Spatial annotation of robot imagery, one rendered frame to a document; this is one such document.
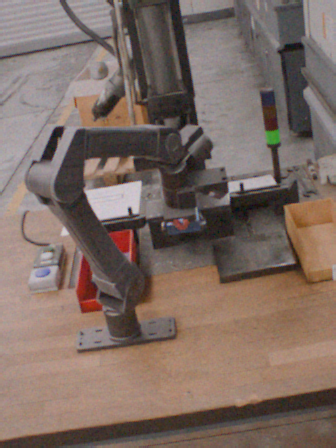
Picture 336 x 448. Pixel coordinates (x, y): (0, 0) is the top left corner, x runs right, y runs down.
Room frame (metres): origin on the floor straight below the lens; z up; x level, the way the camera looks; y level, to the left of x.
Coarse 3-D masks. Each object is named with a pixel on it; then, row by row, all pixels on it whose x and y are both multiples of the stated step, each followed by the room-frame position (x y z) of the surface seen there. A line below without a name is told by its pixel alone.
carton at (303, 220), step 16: (288, 208) 1.39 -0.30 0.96; (304, 208) 1.39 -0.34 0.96; (320, 208) 1.38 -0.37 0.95; (288, 224) 1.35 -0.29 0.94; (304, 224) 1.39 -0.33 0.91; (320, 224) 1.38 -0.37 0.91; (304, 240) 1.32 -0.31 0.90; (320, 240) 1.31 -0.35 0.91; (304, 256) 1.17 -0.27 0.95; (320, 256) 1.24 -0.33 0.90; (304, 272) 1.19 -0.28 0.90; (320, 272) 1.14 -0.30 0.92
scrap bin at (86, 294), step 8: (120, 232) 1.45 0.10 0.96; (128, 232) 1.45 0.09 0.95; (120, 240) 1.45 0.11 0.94; (128, 240) 1.45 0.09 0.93; (120, 248) 1.45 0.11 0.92; (128, 248) 1.45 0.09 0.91; (80, 256) 1.36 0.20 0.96; (80, 264) 1.32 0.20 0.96; (88, 264) 1.40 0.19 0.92; (80, 272) 1.29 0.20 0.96; (88, 272) 1.37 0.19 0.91; (80, 280) 1.27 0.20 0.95; (88, 280) 1.34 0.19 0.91; (80, 288) 1.24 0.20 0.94; (88, 288) 1.30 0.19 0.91; (80, 296) 1.22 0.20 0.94; (88, 296) 1.27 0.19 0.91; (80, 304) 1.21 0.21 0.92; (88, 304) 1.21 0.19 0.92; (96, 304) 1.21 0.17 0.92; (88, 312) 1.21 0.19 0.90
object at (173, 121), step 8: (160, 120) 1.56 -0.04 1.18; (168, 120) 1.47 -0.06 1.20; (176, 120) 1.47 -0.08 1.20; (184, 120) 1.56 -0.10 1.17; (176, 128) 1.46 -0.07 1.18; (136, 160) 1.44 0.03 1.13; (144, 160) 1.44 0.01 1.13; (152, 160) 1.44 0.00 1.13; (136, 168) 1.44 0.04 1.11; (144, 168) 1.44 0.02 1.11; (152, 168) 1.44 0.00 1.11
